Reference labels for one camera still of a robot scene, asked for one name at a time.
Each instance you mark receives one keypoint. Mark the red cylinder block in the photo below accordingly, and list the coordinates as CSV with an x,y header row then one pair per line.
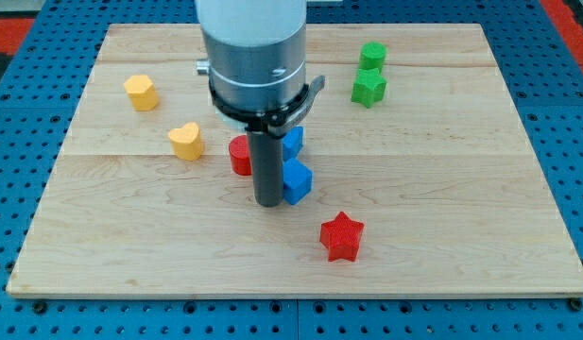
x,y
239,155

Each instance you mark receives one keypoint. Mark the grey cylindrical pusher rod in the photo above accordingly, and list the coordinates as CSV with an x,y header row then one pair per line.
x,y
266,161

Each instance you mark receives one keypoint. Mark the yellow heart block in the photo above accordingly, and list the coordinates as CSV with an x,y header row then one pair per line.
x,y
186,141

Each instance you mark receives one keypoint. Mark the light wooden board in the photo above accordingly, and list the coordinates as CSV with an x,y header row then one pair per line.
x,y
441,172

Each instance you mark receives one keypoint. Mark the red star block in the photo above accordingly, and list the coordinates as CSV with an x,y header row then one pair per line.
x,y
342,237

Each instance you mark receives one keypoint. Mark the yellow hexagon block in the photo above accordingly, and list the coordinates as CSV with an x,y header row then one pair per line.
x,y
141,92

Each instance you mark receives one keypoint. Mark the blue triangle block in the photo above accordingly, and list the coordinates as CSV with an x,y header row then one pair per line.
x,y
292,143

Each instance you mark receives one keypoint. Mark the black clamp with lever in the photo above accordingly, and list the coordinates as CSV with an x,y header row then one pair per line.
x,y
276,122

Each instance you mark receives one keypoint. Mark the green cylinder block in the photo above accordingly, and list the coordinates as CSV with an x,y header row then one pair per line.
x,y
372,56

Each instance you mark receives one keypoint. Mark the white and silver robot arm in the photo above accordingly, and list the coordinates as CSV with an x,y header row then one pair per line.
x,y
256,50

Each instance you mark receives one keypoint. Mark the blue cube block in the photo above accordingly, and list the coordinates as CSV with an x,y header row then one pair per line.
x,y
297,181

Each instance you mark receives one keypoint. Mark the green star block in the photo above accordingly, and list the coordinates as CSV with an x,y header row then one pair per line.
x,y
369,87

